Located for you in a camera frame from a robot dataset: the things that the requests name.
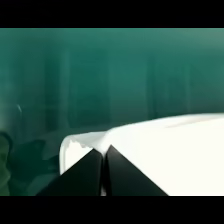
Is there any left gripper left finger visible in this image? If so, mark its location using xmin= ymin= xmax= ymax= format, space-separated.
xmin=36 ymin=148 xmax=104 ymax=197

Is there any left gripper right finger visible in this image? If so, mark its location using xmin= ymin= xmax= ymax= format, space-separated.
xmin=104 ymin=144 xmax=169 ymax=197

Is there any white shirt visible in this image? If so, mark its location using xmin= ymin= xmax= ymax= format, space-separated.
xmin=59 ymin=113 xmax=224 ymax=197

